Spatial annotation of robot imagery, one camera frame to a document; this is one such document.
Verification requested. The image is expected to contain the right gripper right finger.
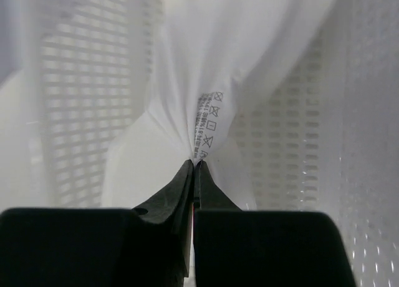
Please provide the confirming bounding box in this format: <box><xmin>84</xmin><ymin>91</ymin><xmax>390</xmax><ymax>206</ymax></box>
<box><xmin>193</xmin><ymin>162</ymin><xmax>355</xmax><ymax>286</ymax></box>

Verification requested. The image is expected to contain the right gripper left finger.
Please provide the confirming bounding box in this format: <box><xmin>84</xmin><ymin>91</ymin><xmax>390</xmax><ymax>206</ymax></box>
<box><xmin>1</xmin><ymin>161</ymin><xmax>192</xmax><ymax>286</ymax></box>

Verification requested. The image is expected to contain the white bra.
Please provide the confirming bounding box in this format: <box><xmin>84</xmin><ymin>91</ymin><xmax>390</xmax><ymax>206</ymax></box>
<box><xmin>101</xmin><ymin>0</ymin><xmax>337</xmax><ymax>210</ymax></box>

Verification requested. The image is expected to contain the white plastic tray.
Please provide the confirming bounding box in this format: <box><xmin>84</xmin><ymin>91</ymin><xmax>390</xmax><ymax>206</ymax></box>
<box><xmin>1</xmin><ymin>0</ymin><xmax>398</xmax><ymax>286</ymax></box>

